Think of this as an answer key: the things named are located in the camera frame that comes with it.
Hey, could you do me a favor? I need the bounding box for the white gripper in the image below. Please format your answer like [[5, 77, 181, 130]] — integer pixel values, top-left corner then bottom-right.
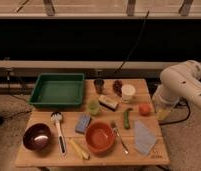
[[152, 85, 179, 121]]

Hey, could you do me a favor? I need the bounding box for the green pepper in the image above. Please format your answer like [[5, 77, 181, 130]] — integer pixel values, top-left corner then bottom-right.
[[124, 108, 133, 129]]

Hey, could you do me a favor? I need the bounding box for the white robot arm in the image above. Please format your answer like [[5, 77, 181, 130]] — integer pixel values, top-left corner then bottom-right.
[[152, 60, 201, 121]]

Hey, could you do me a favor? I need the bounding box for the red tomato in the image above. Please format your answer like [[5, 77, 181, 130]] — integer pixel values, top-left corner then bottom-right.
[[138, 103, 151, 116]]

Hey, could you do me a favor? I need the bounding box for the white cup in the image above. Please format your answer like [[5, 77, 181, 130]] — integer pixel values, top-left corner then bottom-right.
[[121, 84, 136, 102]]

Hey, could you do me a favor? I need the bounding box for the grey blue cloth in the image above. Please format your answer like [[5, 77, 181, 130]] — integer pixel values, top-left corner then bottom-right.
[[134, 120, 157, 155]]

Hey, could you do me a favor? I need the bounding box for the dark grapes bunch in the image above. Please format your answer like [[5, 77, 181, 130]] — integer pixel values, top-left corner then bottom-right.
[[113, 80, 122, 96]]

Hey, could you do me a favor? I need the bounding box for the wooden table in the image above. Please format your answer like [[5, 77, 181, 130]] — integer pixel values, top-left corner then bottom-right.
[[15, 79, 170, 167]]

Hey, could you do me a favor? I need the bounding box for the metal fork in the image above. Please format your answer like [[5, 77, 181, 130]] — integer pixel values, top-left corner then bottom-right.
[[110, 121, 130, 155]]

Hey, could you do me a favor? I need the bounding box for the metal cup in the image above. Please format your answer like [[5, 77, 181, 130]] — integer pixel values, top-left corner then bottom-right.
[[94, 79, 104, 94]]

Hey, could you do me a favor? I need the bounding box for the small green cup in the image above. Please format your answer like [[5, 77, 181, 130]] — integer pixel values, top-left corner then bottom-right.
[[87, 100, 100, 116]]

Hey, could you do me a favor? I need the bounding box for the orange bowl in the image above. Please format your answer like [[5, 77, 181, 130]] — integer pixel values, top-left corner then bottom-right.
[[85, 121, 115, 155]]

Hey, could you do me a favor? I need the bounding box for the blue sponge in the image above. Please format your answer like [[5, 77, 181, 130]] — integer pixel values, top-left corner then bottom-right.
[[75, 115, 91, 134]]

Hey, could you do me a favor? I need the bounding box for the yellow corn piece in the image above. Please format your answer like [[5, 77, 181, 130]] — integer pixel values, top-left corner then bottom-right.
[[69, 138, 90, 160]]

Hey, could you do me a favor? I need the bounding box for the green plastic tray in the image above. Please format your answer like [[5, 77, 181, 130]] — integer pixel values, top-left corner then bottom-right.
[[29, 73, 85, 108]]

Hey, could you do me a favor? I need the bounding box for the dark red bowl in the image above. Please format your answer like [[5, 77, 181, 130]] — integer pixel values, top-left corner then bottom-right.
[[23, 123, 51, 151]]

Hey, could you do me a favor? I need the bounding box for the black cable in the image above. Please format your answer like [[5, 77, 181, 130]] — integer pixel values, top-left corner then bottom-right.
[[113, 9, 151, 75]]

